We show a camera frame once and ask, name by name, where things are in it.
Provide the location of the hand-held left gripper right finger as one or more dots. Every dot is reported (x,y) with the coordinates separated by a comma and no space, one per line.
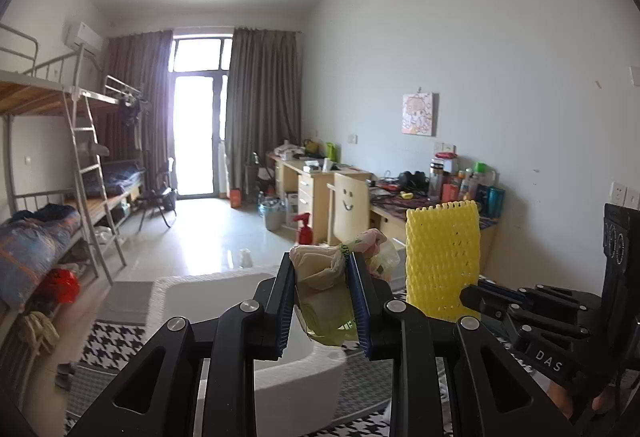
(360,312)

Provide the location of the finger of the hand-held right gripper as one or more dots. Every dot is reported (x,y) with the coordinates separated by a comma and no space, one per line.
(492,304)
(500,288)

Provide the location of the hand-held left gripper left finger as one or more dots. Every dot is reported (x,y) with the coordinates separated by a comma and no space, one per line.
(285,312)

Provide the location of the printed clear plastic bag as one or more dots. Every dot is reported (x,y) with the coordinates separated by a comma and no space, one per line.
(322,287)

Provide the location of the yellow foam net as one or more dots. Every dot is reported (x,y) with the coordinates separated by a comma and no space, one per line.
(442,262)

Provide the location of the white foam box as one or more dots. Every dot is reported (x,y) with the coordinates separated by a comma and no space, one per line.
(220,297)

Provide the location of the person's right hand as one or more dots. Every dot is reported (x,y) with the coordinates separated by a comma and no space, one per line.
(560,399)

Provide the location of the white lotion pump bottle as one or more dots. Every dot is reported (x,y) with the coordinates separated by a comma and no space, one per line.
(304,229)

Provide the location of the wooden desk with patterned cover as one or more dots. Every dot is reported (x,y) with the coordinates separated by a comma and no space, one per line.
(390,227)

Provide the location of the white bucket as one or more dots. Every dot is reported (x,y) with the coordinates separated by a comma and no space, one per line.
(271,216)

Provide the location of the wooden smiley face chair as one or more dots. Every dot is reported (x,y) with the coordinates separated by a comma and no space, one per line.
(350,209)

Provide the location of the group of bottles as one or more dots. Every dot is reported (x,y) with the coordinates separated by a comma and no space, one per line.
(465,184)

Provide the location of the wooden desk with drawers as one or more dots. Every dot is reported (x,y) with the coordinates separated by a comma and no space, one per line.
(310,189)

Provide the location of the red paper bag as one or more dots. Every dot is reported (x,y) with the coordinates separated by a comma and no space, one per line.
(235,197)

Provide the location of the black headphones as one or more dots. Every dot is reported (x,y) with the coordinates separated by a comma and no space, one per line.
(412,181)

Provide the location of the dark trolley bag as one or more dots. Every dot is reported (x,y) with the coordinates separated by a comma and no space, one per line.
(260,174)

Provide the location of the green paper bag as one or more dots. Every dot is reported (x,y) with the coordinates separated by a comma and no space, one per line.
(331,151)

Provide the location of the black folding chair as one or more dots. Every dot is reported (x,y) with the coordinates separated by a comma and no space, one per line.
(160,197)

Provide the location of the houndstooth tablecloth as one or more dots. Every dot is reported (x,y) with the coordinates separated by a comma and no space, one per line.
(117,342)

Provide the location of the glass balcony door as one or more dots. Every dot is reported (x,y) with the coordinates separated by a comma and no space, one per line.
(197,132)

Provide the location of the brown curtain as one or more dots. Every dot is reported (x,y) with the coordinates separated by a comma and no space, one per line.
(262,107)
(137,82)

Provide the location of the blue checked mattress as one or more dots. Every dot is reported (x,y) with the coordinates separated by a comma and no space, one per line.
(117,177)

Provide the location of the red plastic bag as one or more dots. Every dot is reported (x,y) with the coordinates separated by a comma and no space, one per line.
(59,286)

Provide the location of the metal bed ladder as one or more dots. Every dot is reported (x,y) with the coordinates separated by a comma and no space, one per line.
(92,177)

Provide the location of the beige cloth bundle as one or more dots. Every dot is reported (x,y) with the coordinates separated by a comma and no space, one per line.
(39,332)

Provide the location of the hanging dark clothes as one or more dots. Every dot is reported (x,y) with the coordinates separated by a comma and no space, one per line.
(132,114)

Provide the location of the blue plaid quilt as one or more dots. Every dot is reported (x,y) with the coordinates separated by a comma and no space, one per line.
(35,242)

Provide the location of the metal bunk bed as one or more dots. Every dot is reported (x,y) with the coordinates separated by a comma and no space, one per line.
(30,92)
(125,92)

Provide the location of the white air conditioner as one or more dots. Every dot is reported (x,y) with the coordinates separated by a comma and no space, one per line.
(82,37)

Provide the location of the wall picture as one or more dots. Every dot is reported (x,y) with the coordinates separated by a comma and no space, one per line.
(420,114)

